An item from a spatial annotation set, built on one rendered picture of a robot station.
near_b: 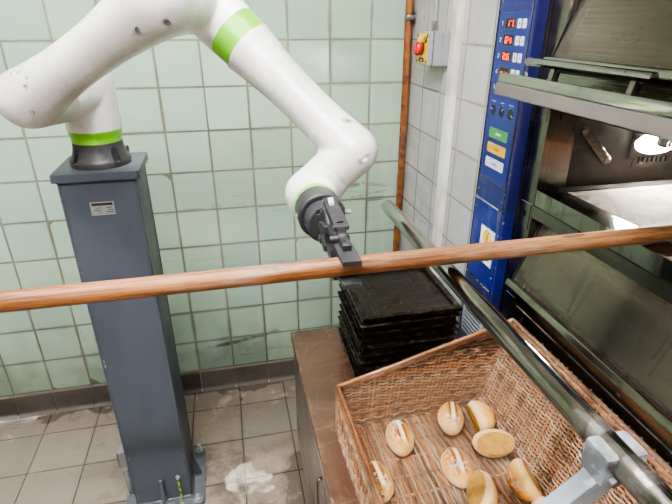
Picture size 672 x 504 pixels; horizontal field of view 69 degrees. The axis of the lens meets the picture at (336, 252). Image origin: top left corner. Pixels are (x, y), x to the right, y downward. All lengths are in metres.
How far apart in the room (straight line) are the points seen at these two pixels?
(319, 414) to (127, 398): 0.62
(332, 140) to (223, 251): 1.13
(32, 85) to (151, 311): 0.66
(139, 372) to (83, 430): 0.81
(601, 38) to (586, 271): 0.46
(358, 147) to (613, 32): 0.50
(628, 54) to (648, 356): 0.53
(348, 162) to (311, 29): 0.96
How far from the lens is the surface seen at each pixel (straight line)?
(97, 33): 1.07
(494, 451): 1.30
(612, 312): 1.11
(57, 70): 1.16
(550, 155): 1.25
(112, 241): 1.43
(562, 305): 1.20
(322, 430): 1.35
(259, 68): 1.07
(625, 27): 1.07
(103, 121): 1.37
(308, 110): 1.04
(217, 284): 0.73
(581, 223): 1.14
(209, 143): 1.93
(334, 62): 1.93
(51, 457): 2.35
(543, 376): 0.63
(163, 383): 1.66
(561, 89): 0.95
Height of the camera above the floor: 1.54
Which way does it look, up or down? 25 degrees down
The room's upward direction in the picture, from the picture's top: straight up
